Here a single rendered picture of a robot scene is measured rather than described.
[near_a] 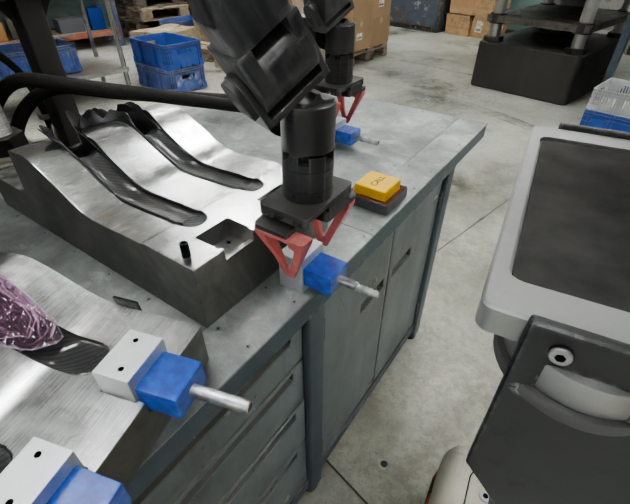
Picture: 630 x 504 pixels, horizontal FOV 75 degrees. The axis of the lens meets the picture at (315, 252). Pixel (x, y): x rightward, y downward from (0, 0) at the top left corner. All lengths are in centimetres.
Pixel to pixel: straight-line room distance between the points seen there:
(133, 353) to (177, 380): 5
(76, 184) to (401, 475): 106
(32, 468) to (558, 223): 37
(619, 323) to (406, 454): 115
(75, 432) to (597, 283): 38
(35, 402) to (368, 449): 102
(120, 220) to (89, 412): 26
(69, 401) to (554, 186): 41
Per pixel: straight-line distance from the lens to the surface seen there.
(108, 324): 48
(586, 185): 33
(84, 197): 63
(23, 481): 37
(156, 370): 40
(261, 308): 52
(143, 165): 68
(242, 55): 36
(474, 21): 723
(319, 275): 50
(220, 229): 53
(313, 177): 44
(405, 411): 140
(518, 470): 27
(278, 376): 72
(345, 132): 91
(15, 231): 81
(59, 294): 51
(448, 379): 150
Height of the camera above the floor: 117
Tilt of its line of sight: 37 degrees down
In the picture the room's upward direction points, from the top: straight up
